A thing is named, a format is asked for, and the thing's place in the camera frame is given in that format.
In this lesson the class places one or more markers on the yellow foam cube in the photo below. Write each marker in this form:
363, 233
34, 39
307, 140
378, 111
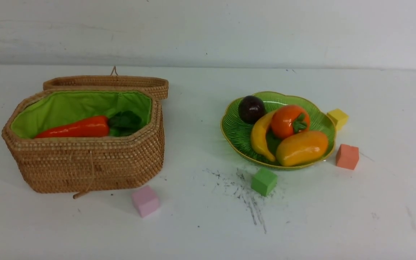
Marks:
338, 117

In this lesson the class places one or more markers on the dark purple mangosteen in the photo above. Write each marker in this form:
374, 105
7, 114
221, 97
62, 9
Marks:
251, 109

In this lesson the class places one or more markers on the orange yellow mango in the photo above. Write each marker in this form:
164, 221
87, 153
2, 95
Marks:
302, 148

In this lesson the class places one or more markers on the orange carrot with leaves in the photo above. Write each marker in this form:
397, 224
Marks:
120, 124

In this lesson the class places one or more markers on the green foam cube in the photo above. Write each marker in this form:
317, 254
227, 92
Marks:
264, 181

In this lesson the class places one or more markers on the woven wicker basket green lining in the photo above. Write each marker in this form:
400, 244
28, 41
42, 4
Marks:
81, 165

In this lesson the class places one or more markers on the orange persimmon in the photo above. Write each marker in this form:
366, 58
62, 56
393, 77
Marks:
289, 120

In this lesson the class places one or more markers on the salmon foam cube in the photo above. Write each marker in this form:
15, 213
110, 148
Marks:
347, 157

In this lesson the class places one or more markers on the yellow banana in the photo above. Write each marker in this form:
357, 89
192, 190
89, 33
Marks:
258, 136

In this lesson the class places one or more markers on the pink foam cube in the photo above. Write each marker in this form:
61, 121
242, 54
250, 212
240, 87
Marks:
145, 201

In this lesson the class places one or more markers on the woven wicker basket lid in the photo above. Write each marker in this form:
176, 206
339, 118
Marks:
157, 87

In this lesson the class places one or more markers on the green glass leaf plate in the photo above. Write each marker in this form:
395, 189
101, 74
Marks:
238, 133

